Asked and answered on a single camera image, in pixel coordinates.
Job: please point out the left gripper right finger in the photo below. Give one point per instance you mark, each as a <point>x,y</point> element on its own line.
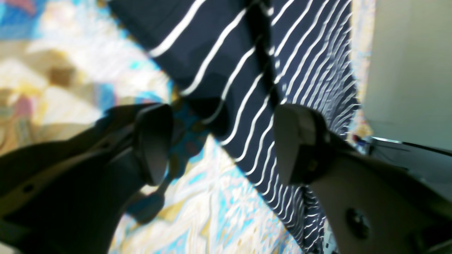
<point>373,207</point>

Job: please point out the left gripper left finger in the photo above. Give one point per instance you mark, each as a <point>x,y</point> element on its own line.
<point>67,197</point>

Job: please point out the navy white striped T-shirt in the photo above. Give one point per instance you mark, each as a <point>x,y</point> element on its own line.
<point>234,61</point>

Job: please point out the patterned colourful tablecloth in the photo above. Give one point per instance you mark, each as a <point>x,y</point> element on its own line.
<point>64,63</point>

